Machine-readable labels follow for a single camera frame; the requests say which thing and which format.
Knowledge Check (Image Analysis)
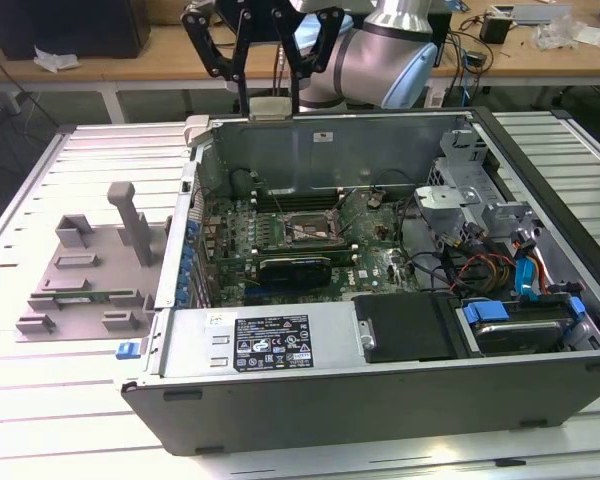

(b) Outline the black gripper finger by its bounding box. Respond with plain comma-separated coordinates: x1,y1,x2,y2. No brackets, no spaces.
180,3,252,117
272,7,345,116

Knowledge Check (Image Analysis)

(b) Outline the metal socket cover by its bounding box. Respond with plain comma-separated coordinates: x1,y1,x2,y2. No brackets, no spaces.
329,188,357,224

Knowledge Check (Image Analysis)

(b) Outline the CPU socket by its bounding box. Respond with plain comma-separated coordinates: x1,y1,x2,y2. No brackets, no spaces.
281,210,340,247

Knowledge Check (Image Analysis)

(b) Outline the pale grey case latch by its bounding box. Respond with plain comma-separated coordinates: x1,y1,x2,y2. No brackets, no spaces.
183,114,212,149

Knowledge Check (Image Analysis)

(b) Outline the long wooden desk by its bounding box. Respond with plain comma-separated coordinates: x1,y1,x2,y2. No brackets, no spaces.
0,0,600,124

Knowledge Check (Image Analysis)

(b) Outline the RAM slot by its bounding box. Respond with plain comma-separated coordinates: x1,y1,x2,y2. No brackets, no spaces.
253,242,357,255
253,251,359,265
254,187,342,201
254,198,342,211

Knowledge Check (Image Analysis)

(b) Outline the black computer tower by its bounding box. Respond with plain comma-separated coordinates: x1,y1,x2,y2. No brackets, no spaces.
0,0,154,61

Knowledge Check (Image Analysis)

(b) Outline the crumpled white paper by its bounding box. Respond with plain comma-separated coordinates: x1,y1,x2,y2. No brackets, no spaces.
33,46,81,74

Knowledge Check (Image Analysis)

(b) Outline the small black box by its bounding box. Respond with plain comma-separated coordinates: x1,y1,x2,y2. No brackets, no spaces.
479,12,512,44

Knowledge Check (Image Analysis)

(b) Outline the silver metal drive cage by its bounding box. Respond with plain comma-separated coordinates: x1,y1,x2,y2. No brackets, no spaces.
412,127,544,251

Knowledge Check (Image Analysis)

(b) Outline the green motherboard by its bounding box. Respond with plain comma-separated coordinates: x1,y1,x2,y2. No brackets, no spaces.
198,187,424,307

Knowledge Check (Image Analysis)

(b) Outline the black graphics card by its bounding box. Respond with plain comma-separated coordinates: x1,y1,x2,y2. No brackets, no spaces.
257,255,334,289

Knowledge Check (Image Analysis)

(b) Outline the grey parts rack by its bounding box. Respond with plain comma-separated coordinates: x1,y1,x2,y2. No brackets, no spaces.
13,181,174,344

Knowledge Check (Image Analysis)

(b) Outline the grey flat device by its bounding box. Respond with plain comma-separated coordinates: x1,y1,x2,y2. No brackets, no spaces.
492,3,574,26

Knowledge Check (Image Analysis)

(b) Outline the clear plastic bag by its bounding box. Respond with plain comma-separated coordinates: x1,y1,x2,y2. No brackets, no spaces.
534,14,581,51

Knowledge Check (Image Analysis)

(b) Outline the green RAM stick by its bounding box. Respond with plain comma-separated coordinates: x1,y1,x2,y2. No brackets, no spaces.
52,292,114,305

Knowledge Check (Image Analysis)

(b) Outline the black plastic drive cover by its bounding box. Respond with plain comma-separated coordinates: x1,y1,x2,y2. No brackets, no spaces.
352,293,464,364

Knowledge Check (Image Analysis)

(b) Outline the silver power supply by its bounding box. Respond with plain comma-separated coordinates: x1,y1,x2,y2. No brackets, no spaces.
152,298,370,381

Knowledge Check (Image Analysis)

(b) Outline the hard disk in blue carrier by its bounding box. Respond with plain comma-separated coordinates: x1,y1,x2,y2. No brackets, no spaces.
454,294,589,357

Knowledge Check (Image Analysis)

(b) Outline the open black PC case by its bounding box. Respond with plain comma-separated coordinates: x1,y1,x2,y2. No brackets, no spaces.
121,105,600,457

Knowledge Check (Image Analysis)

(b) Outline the black wire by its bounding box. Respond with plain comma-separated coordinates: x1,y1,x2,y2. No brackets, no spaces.
402,249,462,294

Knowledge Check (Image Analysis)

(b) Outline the red and yellow wire bundle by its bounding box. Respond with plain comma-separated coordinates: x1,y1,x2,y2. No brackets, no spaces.
457,252,516,294

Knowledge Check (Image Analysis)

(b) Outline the blue flat data wire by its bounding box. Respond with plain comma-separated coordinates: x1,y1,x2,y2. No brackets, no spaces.
513,229,549,301

